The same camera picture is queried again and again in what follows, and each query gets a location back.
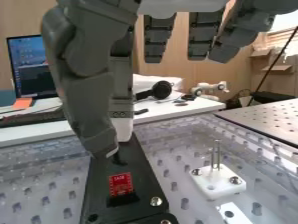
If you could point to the white desk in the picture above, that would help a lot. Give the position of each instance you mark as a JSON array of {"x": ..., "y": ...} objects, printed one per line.
[{"x": 167, "y": 111}]

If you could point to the clear box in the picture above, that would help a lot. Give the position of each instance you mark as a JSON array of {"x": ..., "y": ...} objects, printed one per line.
[{"x": 44, "y": 166}]

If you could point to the orange flat piece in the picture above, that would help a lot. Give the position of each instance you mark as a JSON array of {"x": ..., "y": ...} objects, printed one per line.
[{"x": 21, "y": 103}]

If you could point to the black headphones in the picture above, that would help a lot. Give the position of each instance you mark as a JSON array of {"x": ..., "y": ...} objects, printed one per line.
[{"x": 161, "y": 90}]

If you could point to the red circuit board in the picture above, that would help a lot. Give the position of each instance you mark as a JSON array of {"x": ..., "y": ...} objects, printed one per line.
[{"x": 119, "y": 185}]

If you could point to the small white jointed device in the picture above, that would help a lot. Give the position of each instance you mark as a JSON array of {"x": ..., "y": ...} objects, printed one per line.
[{"x": 207, "y": 90}]

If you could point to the black plate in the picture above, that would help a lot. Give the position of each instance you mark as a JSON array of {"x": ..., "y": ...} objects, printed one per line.
[{"x": 146, "y": 186}]

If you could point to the white foam box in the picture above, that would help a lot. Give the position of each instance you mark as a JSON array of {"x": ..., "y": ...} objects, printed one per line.
[{"x": 146, "y": 80}]

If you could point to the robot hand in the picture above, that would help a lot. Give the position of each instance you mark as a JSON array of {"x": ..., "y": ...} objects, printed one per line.
[{"x": 87, "y": 83}]

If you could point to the black computer screen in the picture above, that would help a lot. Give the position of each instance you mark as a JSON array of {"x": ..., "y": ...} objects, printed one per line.
[{"x": 30, "y": 66}]

